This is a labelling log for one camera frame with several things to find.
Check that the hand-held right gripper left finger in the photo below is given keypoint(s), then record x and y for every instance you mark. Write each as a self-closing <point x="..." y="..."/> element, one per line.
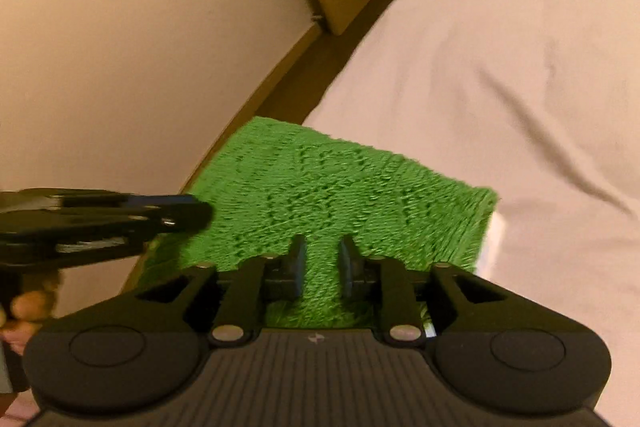
<point x="298" y="269"/>

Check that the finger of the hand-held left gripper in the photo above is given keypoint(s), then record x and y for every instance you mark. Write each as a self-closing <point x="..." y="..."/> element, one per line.
<point x="185" y="217"/>
<point x="165" y="200"/>

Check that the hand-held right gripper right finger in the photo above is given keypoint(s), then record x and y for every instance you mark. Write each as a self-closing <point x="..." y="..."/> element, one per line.
<point x="346" y="269"/>

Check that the green knit sweater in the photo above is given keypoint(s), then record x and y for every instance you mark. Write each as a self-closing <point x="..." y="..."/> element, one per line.
<point x="325" y="187"/>

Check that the person's left hand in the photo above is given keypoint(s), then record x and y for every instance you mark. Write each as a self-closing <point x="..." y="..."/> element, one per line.
<point x="32" y="307"/>

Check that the white duvet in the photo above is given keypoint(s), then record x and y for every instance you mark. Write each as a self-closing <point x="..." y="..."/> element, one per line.
<point x="500" y="57"/>

